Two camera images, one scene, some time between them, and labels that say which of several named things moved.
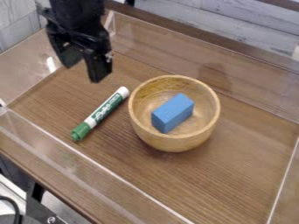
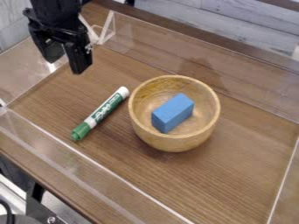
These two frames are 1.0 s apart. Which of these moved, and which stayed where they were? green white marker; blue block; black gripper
Moved: black gripper
Stayed: green white marker; blue block
